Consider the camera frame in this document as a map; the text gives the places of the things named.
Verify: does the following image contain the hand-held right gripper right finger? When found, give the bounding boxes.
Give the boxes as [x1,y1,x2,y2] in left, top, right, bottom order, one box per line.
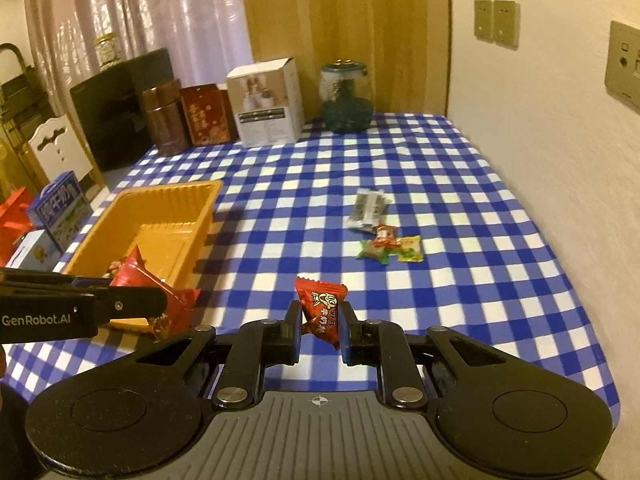
[341,304,508,408]

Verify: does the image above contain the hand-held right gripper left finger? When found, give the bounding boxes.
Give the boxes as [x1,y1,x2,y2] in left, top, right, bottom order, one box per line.
[135,300,303,408]

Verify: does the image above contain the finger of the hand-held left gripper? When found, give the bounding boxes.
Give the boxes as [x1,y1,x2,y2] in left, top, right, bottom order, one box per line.
[0,267,117,292]
[70,285,168,328]

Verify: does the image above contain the large red snack packet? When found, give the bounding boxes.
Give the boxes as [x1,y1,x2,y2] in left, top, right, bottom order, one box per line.
[109,245,201,342]

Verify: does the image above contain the red candy packet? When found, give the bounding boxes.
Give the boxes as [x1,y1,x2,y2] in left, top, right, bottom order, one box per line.
[294,276,349,352]

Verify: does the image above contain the orange plastic tray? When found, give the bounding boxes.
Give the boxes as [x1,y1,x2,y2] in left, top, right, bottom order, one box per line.
[62,180,223,333]

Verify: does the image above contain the small green snack packet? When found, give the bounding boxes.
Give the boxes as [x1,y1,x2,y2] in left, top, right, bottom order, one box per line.
[357,240,391,264]

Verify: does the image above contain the yellow green snack packet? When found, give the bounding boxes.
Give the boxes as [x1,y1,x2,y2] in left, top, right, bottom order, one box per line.
[397,236,424,264]

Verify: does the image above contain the grey snack packet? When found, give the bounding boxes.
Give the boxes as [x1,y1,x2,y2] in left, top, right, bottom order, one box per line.
[347,189,391,233]

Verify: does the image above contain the light blue milk carton box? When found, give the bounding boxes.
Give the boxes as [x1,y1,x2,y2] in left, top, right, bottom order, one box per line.
[5,230,66,269]

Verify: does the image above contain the red gift bag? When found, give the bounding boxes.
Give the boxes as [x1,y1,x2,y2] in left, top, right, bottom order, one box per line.
[0,187,41,266]

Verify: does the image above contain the white wooden chair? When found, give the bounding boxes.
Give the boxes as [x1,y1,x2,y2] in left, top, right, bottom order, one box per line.
[27,115,106,196]

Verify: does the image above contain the blue checkered tablecloth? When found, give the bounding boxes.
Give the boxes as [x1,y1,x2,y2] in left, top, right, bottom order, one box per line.
[0,112,621,416]

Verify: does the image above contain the black glossy appliance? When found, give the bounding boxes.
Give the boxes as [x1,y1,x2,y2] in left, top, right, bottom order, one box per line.
[70,47,176,196]

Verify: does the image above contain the brown metal canister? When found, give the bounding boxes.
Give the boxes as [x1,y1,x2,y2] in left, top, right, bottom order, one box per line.
[140,80,190,157]

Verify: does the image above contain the red printed box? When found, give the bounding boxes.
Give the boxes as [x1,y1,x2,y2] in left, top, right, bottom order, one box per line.
[180,82,240,147]

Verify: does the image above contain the glass jar yellow lid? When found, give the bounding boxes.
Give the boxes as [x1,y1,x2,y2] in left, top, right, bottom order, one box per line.
[95,32,124,72]

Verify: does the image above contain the white product box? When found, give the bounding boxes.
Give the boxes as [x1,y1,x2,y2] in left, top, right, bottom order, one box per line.
[226,57,306,148]

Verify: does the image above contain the glass jar dark contents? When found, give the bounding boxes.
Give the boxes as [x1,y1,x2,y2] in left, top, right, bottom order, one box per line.
[319,60,375,134]

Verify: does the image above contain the lilac curtain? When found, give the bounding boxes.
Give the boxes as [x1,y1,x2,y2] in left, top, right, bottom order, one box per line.
[22,0,253,126]

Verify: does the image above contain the wooden door panel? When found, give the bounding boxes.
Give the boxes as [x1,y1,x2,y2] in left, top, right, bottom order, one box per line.
[239,0,453,117]

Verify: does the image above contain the large beige wall socket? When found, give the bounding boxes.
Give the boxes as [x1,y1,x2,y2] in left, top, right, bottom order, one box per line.
[605,20,640,106]

